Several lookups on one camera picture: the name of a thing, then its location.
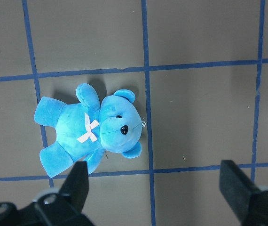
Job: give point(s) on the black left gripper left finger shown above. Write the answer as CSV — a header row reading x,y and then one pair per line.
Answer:
x,y
64,208

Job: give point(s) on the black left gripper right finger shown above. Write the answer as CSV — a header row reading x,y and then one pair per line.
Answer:
x,y
248,202

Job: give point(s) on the blue plush teddy bear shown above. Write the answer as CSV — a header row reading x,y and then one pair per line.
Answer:
x,y
88,129

